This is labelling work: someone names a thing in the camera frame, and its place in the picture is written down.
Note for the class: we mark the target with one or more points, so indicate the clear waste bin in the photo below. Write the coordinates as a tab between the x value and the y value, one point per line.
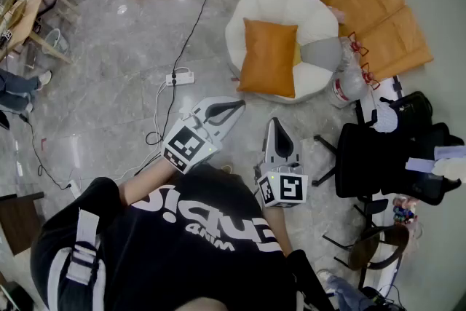
54	42

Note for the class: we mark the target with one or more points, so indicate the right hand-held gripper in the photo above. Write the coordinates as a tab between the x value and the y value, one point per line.
291	189

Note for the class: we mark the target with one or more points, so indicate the black shoe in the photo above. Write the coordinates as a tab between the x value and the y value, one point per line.
3	120

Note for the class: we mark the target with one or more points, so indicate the white power strip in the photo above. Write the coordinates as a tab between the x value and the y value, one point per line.
180	78

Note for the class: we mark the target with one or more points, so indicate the pink slippers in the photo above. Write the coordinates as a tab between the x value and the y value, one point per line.
338	15

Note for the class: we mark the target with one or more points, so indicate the black bag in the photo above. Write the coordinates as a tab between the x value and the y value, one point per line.
411	109

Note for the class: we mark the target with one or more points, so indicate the person's black printed t-shirt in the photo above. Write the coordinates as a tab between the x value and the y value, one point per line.
174	247

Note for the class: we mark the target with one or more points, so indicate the dark wooden cabinet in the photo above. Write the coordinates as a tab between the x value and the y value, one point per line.
18	222

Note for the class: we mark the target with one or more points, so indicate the person's left forearm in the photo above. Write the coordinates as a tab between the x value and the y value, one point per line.
145	182

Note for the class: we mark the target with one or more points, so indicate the yellow seat pad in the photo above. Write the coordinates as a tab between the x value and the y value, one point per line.
296	54

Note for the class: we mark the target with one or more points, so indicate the black office chair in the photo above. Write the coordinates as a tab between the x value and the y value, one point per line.
367	164

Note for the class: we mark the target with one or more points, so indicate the person's right forearm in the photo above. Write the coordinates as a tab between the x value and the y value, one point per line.
278	229

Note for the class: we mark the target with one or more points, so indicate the pale cloth pile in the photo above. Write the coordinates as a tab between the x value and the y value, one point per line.
444	164

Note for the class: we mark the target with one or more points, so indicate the grey seat pad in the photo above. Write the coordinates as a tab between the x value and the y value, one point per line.
322	54

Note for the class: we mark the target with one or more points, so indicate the colourful small bottles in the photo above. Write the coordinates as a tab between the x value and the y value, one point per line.
404	211

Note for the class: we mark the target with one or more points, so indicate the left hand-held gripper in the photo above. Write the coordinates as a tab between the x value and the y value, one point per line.
185	146

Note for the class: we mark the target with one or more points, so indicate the round wooden stool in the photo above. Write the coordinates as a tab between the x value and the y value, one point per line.
367	247

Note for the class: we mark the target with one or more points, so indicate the light wooden table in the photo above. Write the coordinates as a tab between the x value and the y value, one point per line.
27	14

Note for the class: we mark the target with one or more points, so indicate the white crumpled paper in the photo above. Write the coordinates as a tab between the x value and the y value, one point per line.
386	119

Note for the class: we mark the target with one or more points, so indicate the orange quilted mat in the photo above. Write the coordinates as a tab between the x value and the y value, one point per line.
375	0

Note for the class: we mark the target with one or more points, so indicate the white round pouf seat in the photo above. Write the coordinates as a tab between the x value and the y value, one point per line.
284	7

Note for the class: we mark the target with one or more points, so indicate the orange cushion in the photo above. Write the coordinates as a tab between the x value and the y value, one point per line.
269	54

